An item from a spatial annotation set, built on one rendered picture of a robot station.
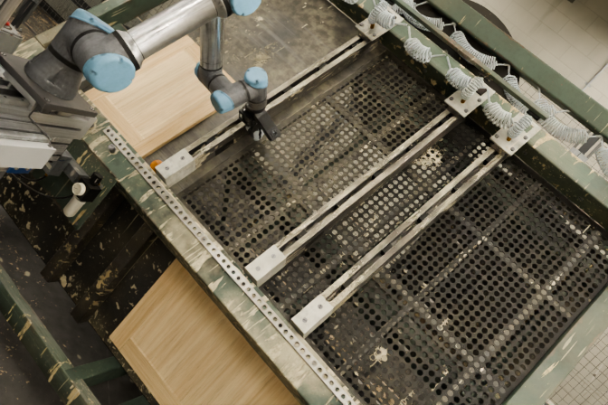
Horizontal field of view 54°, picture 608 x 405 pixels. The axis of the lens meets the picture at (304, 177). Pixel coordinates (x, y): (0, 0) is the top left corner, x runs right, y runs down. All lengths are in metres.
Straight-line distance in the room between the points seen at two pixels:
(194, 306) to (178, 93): 0.81
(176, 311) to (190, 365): 0.20
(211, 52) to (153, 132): 0.47
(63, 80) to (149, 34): 0.28
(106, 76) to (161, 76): 0.83
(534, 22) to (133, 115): 5.58
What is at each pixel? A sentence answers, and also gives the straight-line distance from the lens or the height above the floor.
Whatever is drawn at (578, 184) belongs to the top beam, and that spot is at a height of 1.84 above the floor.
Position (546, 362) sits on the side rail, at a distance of 2.09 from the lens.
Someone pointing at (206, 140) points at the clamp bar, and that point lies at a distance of 2.19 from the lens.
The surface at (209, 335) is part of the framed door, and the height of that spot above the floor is 0.58.
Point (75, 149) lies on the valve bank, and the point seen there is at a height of 0.77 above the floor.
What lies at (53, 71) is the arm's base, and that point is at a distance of 1.77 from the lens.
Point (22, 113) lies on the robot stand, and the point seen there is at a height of 0.97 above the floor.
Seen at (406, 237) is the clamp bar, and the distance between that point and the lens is 2.06.
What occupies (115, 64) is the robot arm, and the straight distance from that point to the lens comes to 1.62.
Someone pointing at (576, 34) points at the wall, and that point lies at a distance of 7.28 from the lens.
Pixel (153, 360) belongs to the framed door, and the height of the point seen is 0.34.
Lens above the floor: 1.59
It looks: 10 degrees down
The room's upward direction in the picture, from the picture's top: 41 degrees clockwise
